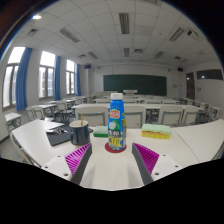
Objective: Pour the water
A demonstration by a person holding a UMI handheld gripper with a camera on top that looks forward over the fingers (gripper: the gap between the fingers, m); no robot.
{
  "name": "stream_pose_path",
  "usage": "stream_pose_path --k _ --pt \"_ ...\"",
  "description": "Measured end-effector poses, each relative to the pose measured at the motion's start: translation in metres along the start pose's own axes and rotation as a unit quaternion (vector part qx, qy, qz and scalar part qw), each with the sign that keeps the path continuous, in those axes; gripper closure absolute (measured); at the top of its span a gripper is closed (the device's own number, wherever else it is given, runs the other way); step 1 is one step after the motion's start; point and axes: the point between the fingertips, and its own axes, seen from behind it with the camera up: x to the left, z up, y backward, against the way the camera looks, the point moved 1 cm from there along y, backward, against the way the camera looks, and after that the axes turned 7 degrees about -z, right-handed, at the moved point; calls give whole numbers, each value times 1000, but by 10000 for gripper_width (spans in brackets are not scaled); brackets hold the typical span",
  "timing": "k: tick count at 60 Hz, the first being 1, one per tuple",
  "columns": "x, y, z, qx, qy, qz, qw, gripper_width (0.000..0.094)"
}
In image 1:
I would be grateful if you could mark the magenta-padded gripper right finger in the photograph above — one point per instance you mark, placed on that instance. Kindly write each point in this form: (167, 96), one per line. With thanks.
(166, 164)

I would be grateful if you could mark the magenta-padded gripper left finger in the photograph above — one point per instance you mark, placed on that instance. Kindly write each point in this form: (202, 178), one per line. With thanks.
(56, 165)

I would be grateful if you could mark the blue drink bottle white cap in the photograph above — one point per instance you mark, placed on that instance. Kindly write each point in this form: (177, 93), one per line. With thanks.
(116, 123)

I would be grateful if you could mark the dark notebook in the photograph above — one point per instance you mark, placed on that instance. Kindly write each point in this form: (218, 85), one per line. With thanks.
(56, 138)

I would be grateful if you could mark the bunch of keys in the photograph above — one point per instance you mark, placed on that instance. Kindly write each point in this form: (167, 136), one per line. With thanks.
(60, 130)

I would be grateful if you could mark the light green and yellow sponge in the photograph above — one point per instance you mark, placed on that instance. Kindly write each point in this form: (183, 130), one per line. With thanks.
(156, 131)

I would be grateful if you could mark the dark mug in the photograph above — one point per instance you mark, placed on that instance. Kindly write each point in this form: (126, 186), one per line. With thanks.
(80, 135)

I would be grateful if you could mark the flat round red coaster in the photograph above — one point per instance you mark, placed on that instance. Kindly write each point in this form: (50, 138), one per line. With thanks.
(107, 148)

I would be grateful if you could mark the group of classroom chairs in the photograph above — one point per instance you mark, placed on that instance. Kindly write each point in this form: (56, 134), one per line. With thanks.
(95, 116)

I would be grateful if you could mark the white lectern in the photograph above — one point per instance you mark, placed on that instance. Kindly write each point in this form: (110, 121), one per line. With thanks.
(130, 91)

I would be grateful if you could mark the dark door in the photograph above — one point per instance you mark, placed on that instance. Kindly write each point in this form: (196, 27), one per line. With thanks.
(190, 86)

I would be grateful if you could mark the green chalkboard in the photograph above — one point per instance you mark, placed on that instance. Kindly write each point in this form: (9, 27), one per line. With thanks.
(135, 84)

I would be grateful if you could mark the blue curtain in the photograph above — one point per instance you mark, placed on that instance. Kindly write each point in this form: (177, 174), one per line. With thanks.
(23, 80)
(78, 80)
(57, 78)

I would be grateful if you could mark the bright window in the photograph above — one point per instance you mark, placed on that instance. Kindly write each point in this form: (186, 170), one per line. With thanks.
(46, 75)
(11, 80)
(70, 77)

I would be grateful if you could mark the group of ceiling lights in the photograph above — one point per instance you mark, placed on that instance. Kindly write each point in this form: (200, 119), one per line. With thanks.
(124, 22)

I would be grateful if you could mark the dark high wall window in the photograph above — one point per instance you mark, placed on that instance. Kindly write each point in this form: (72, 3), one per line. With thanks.
(209, 74)

